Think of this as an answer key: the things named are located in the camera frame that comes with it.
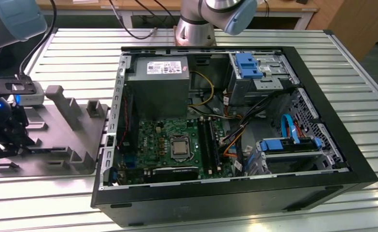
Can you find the CPU socket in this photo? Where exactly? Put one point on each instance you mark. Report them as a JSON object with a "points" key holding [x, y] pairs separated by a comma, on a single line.
{"points": [[176, 159]]}

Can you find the blue disk carrier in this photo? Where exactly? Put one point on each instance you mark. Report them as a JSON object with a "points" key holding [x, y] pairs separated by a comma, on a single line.
{"points": [[276, 145]]}

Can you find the wooden desk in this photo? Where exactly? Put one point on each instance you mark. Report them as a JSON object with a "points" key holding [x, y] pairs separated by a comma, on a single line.
{"points": [[282, 7]]}

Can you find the black graphics card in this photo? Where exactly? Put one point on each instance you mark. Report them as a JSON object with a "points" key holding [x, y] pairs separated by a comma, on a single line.
{"points": [[176, 172]]}

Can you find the blue board connector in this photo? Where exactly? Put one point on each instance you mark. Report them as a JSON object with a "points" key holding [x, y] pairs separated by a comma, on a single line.
{"points": [[131, 162]]}

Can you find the grey parts rack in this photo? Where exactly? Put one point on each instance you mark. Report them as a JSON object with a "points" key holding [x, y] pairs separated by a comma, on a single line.
{"points": [[63, 135]]}

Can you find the black RAM slot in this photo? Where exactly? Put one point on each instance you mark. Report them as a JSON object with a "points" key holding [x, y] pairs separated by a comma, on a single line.
{"points": [[202, 145], [209, 145]]}

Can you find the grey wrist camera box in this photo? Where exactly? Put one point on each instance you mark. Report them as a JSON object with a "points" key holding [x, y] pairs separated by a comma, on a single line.
{"points": [[31, 99]]}

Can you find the wooden cabinet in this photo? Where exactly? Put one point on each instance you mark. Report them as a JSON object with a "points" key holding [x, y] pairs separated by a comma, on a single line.
{"points": [[353, 24]]}

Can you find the silver CPU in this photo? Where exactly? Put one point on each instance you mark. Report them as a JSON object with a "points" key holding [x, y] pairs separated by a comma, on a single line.
{"points": [[180, 148]]}

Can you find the black PC case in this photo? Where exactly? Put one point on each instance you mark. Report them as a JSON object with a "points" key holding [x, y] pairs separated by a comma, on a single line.
{"points": [[208, 200]]}

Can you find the grey power supply unit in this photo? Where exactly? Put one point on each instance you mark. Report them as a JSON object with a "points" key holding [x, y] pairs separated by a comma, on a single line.
{"points": [[156, 96]]}

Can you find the dark RAM stick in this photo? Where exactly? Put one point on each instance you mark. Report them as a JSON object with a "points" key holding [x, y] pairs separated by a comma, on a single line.
{"points": [[214, 145], [47, 149]]}

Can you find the metal disk bay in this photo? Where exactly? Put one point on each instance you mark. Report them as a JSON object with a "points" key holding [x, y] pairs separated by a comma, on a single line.
{"points": [[292, 155]]}

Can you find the green motherboard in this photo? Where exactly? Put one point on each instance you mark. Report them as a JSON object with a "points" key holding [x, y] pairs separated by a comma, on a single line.
{"points": [[149, 135]]}

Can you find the blue port connector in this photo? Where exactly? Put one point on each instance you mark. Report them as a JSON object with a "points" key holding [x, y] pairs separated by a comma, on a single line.
{"points": [[113, 176]]}

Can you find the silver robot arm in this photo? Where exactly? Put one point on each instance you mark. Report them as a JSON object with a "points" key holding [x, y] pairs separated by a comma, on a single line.
{"points": [[8, 24]]}

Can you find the blue bay carrier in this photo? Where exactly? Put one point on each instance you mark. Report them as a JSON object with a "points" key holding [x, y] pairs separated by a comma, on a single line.
{"points": [[246, 65]]}

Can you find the metal drive cage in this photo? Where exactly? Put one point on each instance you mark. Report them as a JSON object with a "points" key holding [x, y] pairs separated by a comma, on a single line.
{"points": [[269, 82]]}

